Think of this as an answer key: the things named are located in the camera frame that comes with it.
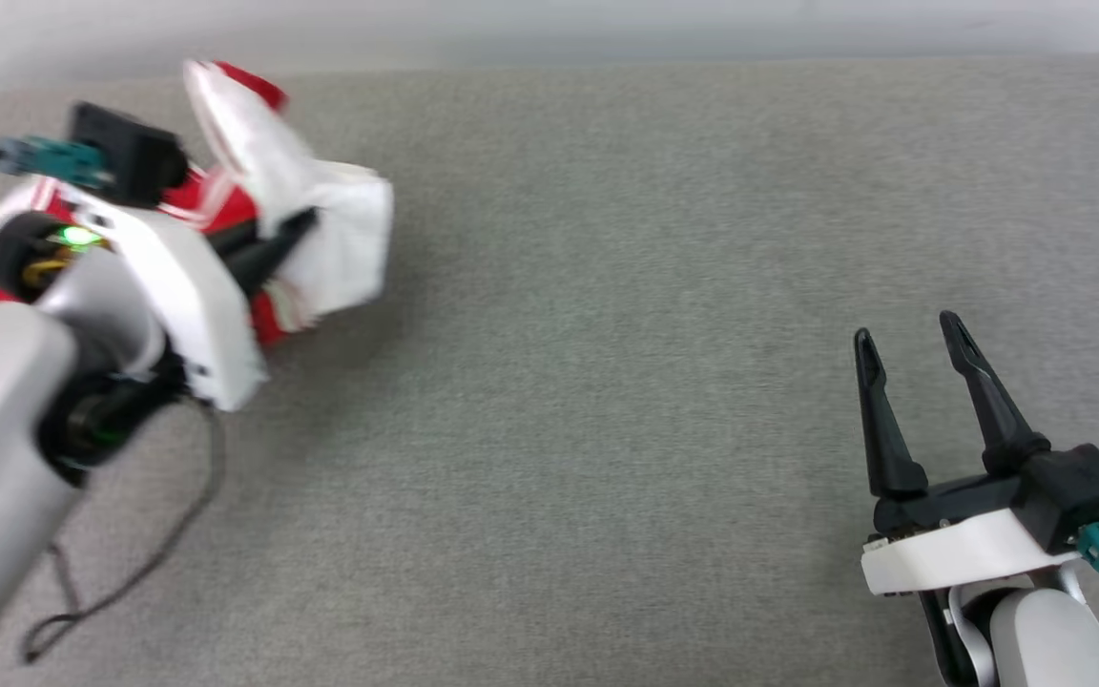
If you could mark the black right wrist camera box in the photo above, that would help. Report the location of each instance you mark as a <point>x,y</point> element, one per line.
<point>1079,491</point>

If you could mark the red and white garment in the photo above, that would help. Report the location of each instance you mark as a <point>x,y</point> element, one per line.
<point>321,219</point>

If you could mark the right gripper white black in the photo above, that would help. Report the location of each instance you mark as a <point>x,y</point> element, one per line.
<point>950,553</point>

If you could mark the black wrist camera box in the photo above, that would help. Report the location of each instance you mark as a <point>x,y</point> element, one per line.
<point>1079,491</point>
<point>130,153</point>

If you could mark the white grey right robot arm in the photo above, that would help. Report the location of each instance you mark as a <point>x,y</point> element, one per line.
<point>1050,639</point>

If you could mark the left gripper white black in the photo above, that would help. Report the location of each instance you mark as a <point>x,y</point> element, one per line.
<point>192,305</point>

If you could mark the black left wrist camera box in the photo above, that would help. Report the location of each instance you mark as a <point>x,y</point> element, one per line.
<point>130,153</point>

